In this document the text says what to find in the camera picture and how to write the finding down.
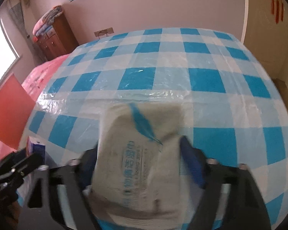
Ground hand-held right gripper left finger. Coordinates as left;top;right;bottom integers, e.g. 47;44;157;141
27;149;99;230

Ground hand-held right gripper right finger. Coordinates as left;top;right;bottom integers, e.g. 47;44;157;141
180;135;271;230

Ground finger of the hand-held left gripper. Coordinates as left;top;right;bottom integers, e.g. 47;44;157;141
0;172;27;192
0;149;44;176

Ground white milk carton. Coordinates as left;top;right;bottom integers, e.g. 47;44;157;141
26;136;46;160

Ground white wipes packet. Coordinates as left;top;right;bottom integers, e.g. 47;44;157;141
89;103;194;228

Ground blue checkered tablecloth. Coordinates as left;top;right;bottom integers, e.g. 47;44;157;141
17;27;288;230

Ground pink bed blanket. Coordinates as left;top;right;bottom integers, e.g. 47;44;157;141
0;54;70;163

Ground window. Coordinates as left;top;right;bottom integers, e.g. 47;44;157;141
0;19;21;94

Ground wooden cabinet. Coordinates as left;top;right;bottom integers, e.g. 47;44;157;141
36;13;79;61

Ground beige door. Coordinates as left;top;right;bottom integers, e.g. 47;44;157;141
240;0;288;79

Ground grey curtain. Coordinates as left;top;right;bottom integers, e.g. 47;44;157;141
8;1;39;60

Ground folded floral blankets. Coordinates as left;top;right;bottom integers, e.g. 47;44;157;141
32;5;63;42

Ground red door decoration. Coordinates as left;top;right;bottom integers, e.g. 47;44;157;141
270;0;285;24

